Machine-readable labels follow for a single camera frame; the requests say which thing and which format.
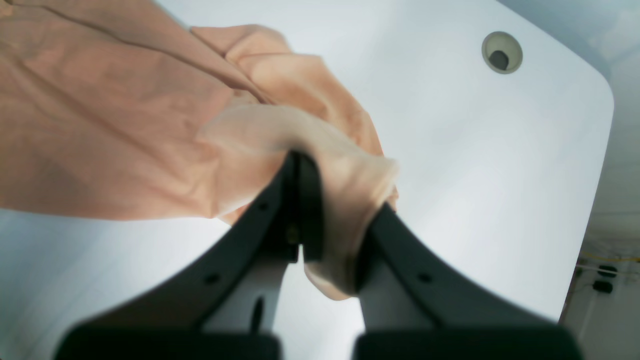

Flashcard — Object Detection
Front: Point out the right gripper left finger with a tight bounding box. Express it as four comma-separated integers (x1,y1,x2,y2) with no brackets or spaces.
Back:
55,152,324,360

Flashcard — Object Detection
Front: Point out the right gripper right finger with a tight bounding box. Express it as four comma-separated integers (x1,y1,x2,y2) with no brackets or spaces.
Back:
352,205,583,360

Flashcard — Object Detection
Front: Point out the peach T-shirt with emoji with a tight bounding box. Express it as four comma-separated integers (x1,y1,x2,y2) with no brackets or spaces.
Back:
0,0,398,300

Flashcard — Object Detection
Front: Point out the right table cable grommet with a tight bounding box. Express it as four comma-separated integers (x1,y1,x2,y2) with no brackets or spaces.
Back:
481,30,524,75

